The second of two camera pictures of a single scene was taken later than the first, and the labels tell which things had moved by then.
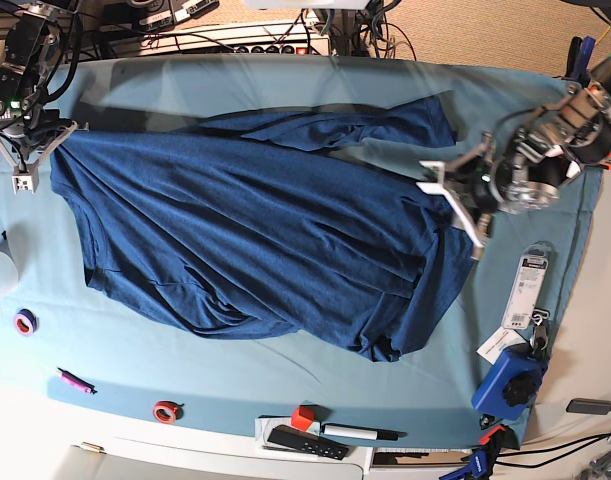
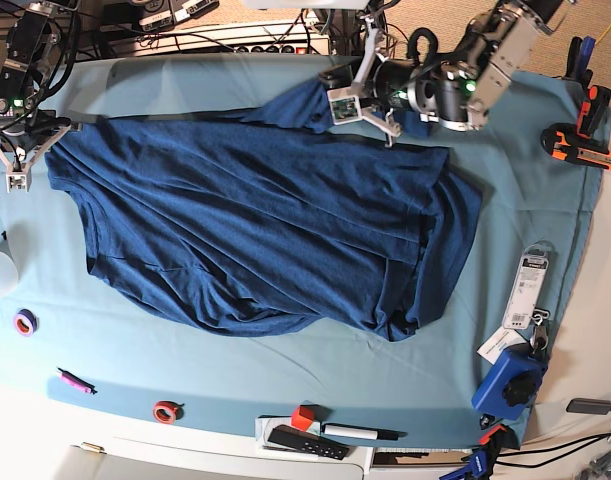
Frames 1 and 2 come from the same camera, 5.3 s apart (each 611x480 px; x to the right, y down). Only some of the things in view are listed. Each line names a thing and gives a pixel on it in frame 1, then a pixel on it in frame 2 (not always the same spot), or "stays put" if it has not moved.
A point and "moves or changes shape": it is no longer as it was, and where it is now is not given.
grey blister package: x=527 y=286 stays put
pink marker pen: x=76 y=381 stays put
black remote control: x=306 y=442 stays put
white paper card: x=501 y=340 stays put
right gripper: x=469 y=188 -> x=357 y=101
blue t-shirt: x=322 y=224 moves or changes shape
